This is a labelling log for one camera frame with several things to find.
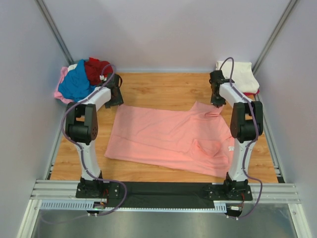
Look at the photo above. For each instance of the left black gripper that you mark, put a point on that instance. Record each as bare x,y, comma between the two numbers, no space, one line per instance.
119,101

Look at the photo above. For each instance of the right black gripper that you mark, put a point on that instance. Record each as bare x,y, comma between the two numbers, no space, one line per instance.
218,104

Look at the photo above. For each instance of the salmon pink t-shirt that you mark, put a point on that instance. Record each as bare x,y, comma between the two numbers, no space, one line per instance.
197,140

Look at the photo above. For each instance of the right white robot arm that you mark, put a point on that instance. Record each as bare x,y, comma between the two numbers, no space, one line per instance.
245,127

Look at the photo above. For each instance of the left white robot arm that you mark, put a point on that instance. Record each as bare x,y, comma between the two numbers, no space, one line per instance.
81,129

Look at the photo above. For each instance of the dark red t-shirt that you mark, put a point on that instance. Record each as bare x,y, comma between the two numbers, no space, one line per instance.
94,68

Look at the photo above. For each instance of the folded white t-shirt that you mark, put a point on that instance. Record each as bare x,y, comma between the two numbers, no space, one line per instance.
242,75

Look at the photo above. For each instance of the folded magenta t-shirt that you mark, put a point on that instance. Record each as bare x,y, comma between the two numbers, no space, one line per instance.
251,94

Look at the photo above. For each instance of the blue t-shirt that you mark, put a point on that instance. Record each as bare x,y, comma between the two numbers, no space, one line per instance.
80,82

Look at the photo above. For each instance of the white t-shirt in basket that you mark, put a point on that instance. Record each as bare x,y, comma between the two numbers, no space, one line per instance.
72,67

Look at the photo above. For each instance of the light pink t-shirt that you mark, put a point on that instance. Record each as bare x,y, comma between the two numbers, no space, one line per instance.
64,89

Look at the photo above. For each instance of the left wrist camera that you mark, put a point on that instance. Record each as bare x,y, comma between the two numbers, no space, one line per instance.
102,78

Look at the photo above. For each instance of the right corner aluminium post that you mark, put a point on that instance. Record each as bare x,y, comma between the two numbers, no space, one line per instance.
275,33

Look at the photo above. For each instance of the corner aluminium post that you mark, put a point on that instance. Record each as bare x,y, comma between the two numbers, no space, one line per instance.
54,29
275,33

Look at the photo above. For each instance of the left corner aluminium post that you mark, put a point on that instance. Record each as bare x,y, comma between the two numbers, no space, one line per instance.
54,29

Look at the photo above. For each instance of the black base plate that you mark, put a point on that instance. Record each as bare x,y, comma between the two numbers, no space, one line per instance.
161,195

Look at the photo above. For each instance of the aluminium frame rail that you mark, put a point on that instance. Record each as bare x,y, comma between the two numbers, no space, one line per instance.
66,189

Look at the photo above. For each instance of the white slotted cable duct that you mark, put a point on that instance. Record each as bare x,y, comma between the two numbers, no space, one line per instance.
94,206

